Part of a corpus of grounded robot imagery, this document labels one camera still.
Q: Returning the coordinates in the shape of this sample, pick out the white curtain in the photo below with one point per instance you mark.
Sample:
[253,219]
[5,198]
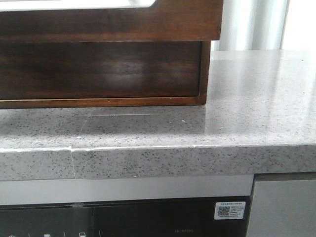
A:
[267,25]

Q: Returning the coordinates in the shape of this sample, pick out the dark wooden drawer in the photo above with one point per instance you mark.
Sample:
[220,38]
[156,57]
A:
[165,20]
[98,69]

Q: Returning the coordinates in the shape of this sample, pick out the black built-in appliance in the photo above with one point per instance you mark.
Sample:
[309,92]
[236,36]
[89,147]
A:
[172,217]

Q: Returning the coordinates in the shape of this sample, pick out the grey cabinet door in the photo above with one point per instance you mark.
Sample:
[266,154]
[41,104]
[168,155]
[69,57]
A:
[283,205]

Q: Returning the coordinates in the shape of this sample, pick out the white QR code sticker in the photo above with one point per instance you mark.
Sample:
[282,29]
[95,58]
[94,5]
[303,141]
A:
[229,210]

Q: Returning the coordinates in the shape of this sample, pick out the dark wooden drawer cabinet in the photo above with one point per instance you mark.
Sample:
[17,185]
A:
[205,74]

